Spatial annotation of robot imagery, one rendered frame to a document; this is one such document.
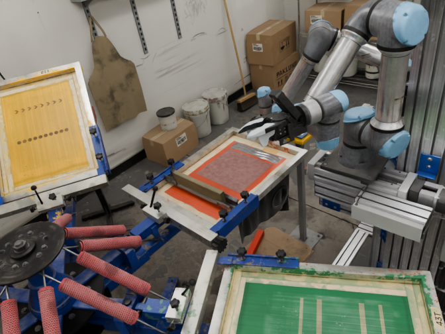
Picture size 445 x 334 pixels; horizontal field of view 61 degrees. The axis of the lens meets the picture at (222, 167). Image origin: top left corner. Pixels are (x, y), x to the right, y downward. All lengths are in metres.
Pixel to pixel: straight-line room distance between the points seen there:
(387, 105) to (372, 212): 0.42
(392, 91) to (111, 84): 2.94
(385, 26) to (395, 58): 0.11
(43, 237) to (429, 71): 1.53
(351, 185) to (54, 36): 2.75
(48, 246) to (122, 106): 2.60
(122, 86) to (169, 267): 1.84
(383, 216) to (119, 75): 2.93
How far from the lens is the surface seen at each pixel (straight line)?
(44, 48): 3.59
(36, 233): 1.62
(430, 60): 1.56
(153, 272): 3.04
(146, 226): 1.83
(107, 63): 3.81
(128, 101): 3.95
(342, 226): 3.16
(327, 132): 1.26
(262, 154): 2.26
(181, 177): 2.04
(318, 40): 1.91
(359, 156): 1.61
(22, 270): 1.50
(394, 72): 1.36
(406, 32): 1.28
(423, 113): 1.64
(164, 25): 4.23
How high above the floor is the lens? 2.23
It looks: 35 degrees down
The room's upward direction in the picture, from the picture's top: 11 degrees counter-clockwise
